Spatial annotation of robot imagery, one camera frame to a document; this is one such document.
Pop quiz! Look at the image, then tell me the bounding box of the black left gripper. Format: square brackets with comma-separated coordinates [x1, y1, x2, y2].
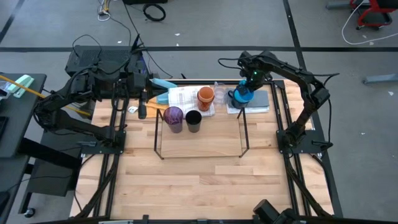
[124, 70, 170, 120]

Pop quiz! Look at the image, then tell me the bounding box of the blue plastic cup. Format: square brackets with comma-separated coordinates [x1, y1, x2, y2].
[233, 80, 255, 104]

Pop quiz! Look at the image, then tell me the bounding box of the purple faceted tumbler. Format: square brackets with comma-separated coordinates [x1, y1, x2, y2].
[163, 106, 184, 134]

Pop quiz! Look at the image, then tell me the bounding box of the black enamel mug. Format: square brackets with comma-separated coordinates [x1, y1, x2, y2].
[228, 88, 249, 110]

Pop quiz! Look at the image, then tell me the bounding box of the clear plastic cup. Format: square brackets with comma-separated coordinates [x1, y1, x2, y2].
[213, 90, 227, 106]

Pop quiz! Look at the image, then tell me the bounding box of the peach plastic cup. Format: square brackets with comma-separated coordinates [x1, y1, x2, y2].
[198, 86, 215, 101]

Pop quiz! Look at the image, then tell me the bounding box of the tall black plastic cup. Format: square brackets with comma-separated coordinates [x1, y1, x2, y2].
[185, 110, 203, 134]

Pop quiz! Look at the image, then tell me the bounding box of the orange faceted tumbler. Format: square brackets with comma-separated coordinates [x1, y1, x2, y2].
[197, 86, 216, 112]

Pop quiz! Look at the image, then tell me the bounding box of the teal cloth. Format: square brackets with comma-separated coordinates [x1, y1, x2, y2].
[149, 77, 178, 105]

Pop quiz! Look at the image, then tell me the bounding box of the grey cloth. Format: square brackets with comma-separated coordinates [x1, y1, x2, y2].
[245, 90, 270, 108]

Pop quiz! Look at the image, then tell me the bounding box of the white patterned towel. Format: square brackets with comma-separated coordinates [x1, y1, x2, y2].
[167, 86, 216, 118]

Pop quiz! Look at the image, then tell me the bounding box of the black computer tower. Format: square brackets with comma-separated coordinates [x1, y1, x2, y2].
[64, 45, 147, 94]

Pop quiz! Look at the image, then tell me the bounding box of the red metal stand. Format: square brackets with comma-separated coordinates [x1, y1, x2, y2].
[349, 0, 394, 30]

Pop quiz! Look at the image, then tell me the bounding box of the black rolling cart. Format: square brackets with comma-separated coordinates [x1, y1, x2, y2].
[17, 119, 91, 218]

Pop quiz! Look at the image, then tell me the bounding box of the grey floor bar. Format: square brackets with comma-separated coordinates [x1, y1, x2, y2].
[363, 73, 398, 85]

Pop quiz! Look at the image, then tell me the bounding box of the mint green stapler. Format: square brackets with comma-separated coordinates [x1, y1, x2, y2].
[6, 74, 34, 99]

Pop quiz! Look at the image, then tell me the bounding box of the black desk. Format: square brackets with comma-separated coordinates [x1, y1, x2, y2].
[0, 73, 47, 159]

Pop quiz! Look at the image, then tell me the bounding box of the black rig frame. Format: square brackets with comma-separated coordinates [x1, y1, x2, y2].
[70, 79, 345, 224]

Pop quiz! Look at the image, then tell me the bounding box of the wooden shelf black frame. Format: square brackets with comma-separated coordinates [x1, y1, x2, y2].
[154, 106, 250, 161]

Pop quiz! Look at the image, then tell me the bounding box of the thick yellow cable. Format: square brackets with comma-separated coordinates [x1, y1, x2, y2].
[0, 75, 91, 118]

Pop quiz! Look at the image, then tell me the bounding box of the black coiled cable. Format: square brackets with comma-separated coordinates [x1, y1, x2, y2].
[142, 2, 167, 22]

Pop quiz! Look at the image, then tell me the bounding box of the white cable bundle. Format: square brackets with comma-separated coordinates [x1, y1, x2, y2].
[96, 0, 112, 22]

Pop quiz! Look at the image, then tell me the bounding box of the white floor cable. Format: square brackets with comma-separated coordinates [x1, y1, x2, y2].
[341, 0, 398, 45]

